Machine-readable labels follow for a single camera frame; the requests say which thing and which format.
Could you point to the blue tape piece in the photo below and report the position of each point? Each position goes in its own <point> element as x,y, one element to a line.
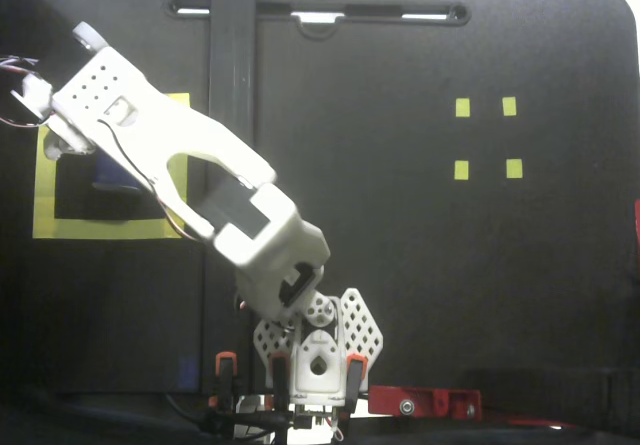
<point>187,372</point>

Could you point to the blue and white charger plug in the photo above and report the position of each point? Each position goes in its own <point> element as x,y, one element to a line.
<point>117,175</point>

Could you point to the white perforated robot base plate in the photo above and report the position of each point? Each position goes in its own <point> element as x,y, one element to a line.
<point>362,330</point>

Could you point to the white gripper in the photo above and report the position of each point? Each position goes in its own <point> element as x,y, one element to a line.
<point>36,92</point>

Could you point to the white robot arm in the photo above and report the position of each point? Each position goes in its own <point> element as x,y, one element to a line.
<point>150,110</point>

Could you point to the orange and black clamp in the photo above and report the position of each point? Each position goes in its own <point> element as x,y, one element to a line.
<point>226,370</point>

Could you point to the yellow tape square outline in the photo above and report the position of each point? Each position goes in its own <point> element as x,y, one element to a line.
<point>110,230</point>

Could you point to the red metal corner bracket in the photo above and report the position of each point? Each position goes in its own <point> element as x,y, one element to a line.
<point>425,401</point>

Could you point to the black flat strip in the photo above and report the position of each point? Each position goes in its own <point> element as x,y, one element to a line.
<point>230,65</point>

